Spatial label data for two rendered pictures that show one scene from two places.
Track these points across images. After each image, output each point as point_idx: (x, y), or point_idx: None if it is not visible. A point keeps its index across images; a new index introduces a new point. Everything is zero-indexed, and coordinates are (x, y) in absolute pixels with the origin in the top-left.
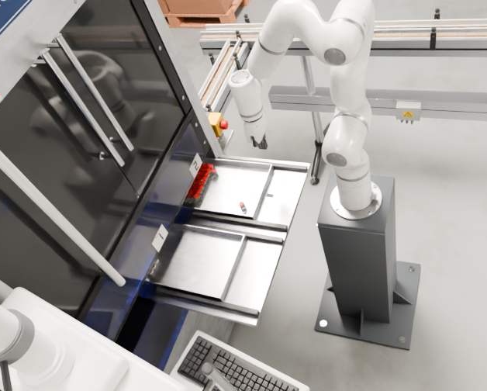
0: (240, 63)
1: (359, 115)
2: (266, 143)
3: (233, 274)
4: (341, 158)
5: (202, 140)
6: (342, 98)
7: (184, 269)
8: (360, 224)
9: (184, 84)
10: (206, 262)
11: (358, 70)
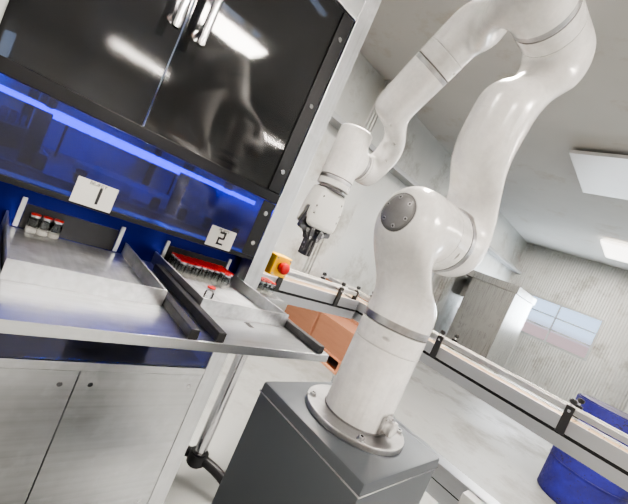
0: (340, 300)
1: (472, 217)
2: (310, 249)
3: (79, 291)
4: (410, 203)
5: (253, 238)
6: (478, 120)
7: (54, 253)
8: (328, 437)
9: (296, 168)
10: (83, 271)
11: (531, 85)
